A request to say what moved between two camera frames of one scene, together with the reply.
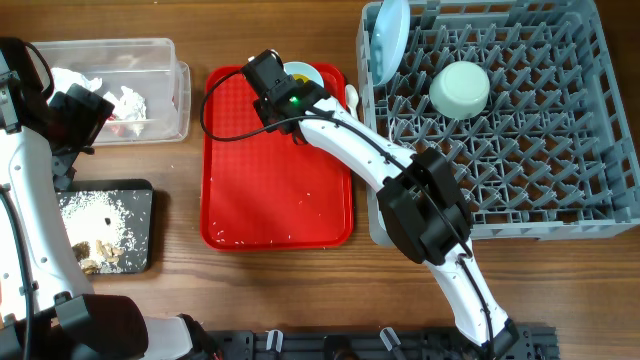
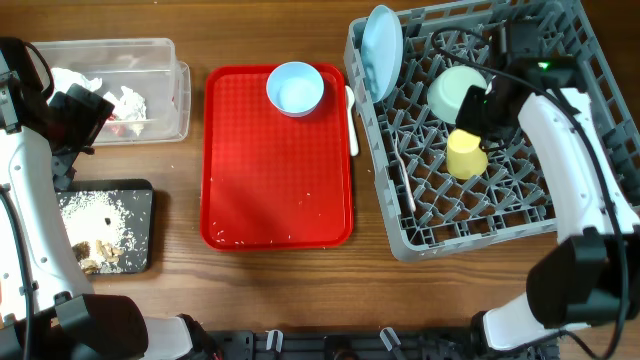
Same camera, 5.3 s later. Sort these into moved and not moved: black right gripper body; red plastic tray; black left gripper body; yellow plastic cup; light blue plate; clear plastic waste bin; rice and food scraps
Moved: yellow plastic cup; black right gripper body; light blue plate
Not moved: clear plastic waste bin; rice and food scraps; red plastic tray; black left gripper body
